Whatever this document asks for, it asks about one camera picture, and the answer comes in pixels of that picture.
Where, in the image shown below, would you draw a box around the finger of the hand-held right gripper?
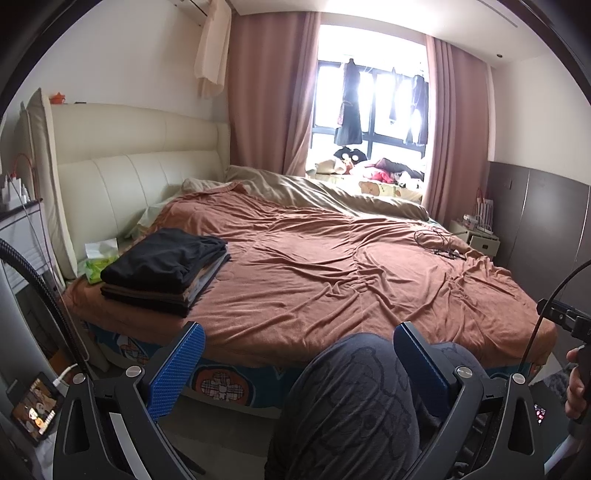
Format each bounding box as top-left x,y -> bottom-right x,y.
537,299 -> 575,329

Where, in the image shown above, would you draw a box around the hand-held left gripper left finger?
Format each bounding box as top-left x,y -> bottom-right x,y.
52,320 -> 206,480

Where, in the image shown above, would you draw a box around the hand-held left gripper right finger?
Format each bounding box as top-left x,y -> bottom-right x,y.
392,322 -> 548,480

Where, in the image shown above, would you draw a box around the black sweatshirt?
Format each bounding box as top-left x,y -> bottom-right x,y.
100,228 -> 229,294

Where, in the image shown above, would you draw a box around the stack of folded clothes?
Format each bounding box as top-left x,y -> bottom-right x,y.
100,251 -> 232,319

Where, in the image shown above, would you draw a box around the pile of clothes and toys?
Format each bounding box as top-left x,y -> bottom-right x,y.
307,157 -> 426,188

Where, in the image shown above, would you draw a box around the person's right hand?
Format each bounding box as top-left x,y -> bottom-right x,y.
564,346 -> 591,421

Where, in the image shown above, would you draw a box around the person's right leg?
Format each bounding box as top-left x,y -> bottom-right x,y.
434,342 -> 490,384

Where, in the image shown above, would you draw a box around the person's leg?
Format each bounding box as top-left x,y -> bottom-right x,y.
265,332 -> 444,480
434,342 -> 490,384

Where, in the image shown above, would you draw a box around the blue cartoon printed bed sheet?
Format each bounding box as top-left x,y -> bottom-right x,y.
83,323 -> 559,409

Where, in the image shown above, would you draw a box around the grey fluffy rug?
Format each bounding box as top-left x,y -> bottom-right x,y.
531,364 -> 573,393

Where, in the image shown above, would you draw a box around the person's left leg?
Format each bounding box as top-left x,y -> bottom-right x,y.
265,332 -> 444,480

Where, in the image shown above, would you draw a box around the black smartphone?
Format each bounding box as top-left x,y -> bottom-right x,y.
526,397 -> 555,428

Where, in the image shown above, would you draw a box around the dark grey wardrobe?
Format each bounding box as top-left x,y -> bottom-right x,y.
487,161 -> 591,301

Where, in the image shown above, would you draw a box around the white bedside table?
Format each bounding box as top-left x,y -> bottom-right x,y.
449,218 -> 502,254

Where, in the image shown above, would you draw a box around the white desktop rack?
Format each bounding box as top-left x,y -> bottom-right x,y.
473,187 -> 495,232

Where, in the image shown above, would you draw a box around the green tissue pack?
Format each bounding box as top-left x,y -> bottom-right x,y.
78,237 -> 120,284

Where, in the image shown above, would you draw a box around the brown bed cover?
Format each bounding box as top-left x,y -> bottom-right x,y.
62,182 -> 557,370

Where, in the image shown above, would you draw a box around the black tablet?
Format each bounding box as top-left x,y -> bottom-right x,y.
7,371 -> 65,446

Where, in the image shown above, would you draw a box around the yellow bear printed cushion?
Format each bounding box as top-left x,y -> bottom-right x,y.
358,180 -> 423,204

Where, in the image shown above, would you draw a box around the cream padded headboard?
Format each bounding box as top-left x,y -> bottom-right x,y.
25,88 -> 232,282

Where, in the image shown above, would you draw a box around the pink curtain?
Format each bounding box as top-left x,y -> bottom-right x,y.
228,11 -> 321,176
422,36 -> 497,222

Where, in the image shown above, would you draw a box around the grey bedside cabinet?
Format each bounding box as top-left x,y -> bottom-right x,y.
0,198 -> 70,370

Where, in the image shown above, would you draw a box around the beige duvet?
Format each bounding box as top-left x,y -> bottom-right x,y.
181,165 -> 430,220

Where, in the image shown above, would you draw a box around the black and white plush toy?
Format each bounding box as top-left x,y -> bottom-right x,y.
333,147 -> 368,164

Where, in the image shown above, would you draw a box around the white chargers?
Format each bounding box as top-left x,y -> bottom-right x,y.
0,173 -> 28,204

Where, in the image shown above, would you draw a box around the dark hanging garment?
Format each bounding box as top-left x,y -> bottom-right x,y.
333,58 -> 365,146
406,74 -> 428,146

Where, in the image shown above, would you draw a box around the black framed window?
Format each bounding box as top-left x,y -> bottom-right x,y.
311,25 -> 432,178

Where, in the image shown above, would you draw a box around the beige hanging cloth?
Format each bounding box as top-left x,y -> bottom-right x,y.
194,0 -> 232,97

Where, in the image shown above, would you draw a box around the white air conditioner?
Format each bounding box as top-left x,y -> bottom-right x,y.
173,0 -> 211,17

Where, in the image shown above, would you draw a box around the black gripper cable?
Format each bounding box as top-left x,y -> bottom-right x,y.
526,258 -> 591,374

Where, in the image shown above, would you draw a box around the white charging cable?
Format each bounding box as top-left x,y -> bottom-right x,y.
52,364 -> 79,388

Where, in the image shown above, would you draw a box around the thin black cable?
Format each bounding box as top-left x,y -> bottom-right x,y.
413,228 -> 467,260

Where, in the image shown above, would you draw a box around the black device with cables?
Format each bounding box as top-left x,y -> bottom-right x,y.
0,237 -> 93,374

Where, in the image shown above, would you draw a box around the red cable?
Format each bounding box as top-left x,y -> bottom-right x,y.
14,154 -> 35,190

